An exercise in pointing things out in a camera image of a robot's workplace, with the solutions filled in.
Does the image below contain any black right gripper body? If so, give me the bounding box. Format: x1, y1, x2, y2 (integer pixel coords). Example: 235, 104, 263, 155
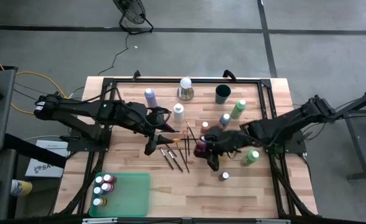
208, 129, 254, 154

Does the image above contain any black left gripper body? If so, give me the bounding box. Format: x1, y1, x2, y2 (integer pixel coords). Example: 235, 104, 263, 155
135, 105, 171, 136

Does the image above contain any large dark paint bottle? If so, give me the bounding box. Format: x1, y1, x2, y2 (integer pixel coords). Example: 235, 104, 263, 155
216, 113, 232, 131

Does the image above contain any large white paint bottle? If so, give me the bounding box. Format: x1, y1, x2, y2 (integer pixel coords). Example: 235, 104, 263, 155
173, 103, 185, 124

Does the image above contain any small pink striped paint bottle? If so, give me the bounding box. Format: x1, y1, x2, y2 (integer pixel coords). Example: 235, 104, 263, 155
193, 136, 209, 158

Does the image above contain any large blue-violet paint bottle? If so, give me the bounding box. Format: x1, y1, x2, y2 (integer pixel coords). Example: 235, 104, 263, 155
144, 88, 158, 108

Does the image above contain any large yellow paint bottle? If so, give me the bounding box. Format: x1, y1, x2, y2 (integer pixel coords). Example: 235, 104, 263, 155
240, 149, 260, 167

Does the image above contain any large green paint bottle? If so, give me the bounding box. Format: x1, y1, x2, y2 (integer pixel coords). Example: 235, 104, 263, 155
230, 99, 247, 120

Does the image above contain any thick black silver-ferrule paintbrush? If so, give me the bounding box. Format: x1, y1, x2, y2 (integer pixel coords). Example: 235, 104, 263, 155
158, 147, 175, 170
166, 149, 184, 173

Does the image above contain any thin black orange-tip paintbrush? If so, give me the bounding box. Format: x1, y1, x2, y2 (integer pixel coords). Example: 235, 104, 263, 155
185, 121, 198, 144

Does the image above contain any black long gold-ferrule paintbrush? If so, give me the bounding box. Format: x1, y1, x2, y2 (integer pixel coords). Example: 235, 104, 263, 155
173, 140, 191, 174

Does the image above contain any dark green cup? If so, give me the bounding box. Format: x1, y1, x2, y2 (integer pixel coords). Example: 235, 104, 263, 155
214, 84, 232, 105

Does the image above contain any brass table lamp with bulb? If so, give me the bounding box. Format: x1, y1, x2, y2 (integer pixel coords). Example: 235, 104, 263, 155
176, 77, 195, 101

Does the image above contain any teal plastic tray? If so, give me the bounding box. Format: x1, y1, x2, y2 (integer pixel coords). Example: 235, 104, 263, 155
88, 172, 152, 218

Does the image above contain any white printed carton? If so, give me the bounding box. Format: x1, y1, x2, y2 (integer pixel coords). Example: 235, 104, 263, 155
25, 139, 70, 178

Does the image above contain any black floor fan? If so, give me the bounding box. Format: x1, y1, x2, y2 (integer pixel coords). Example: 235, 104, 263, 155
112, 0, 155, 35

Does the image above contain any black slanted support beam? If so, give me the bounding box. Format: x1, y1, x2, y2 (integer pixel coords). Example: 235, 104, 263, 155
4, 133, 68, 169

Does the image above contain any black metal stand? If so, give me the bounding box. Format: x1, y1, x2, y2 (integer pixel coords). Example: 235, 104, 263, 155
334, 85, 366, 181

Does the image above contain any yellow and white can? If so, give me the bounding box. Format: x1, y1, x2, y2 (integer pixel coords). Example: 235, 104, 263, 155
10, 179, 34, 197

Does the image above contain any grey side desk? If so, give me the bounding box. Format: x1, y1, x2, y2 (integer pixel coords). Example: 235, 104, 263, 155
0, 149, 17, 220
0, 65, 19, 155

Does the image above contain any black fan cable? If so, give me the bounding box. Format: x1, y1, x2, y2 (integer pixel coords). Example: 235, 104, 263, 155
97, 32, 130, 77

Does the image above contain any silver metal bracket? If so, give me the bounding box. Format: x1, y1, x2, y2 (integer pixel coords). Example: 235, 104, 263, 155
82, 217, 118, 224
255, 218, 291, 224

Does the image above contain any yellow cable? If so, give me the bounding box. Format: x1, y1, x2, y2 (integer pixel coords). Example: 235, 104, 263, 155
0, 50, 68, 115

